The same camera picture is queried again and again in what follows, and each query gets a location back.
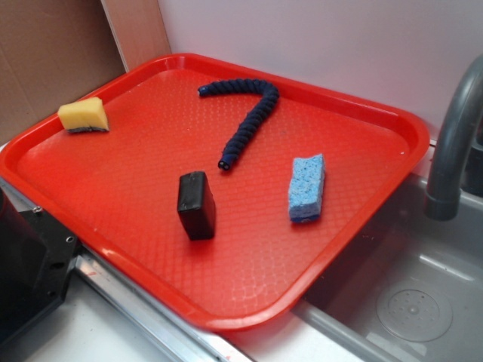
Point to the grey plastic sink basin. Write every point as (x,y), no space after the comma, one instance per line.
(406,287)

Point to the brown cardboard panel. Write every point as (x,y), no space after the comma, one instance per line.
(52,52)

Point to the black box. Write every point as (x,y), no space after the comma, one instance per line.
(196,207)

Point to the yellow sponge with grey pad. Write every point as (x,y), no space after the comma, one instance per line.
(84,116)

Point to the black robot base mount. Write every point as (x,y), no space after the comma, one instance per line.
(37,256)

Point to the silver metal rail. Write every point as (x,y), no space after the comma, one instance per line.
(175,338)

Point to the blue sponge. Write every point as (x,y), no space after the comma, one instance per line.
(306,189)

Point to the grey toy faucet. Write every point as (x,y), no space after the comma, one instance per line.
(457,160)

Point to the red plastic tray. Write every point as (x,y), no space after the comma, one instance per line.
(117,191)

